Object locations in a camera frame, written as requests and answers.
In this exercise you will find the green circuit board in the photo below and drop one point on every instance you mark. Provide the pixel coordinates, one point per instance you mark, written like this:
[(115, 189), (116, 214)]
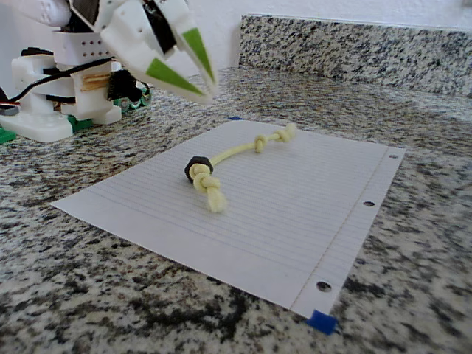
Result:
[(121, 86)]

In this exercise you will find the black hex nut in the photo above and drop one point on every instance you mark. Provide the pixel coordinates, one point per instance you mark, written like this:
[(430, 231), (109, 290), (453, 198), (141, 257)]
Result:
[(191, 166)]

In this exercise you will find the lined paper sheet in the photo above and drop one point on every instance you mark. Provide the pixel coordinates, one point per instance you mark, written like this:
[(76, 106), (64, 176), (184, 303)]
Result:
[(276, 221)]

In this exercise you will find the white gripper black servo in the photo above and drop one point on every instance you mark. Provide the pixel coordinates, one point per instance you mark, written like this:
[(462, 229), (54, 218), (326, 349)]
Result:
[(130, 43)]

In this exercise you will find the green base plate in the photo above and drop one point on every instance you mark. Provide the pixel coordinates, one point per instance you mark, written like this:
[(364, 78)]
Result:
[(79, 123)]

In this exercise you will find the blue tape piece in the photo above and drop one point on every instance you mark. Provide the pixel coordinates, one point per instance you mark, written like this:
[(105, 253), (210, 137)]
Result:
[(321, 321), (235, 118)]

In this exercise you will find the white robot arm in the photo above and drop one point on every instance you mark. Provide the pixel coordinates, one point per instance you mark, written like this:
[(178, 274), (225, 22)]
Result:
[(40, 125)]

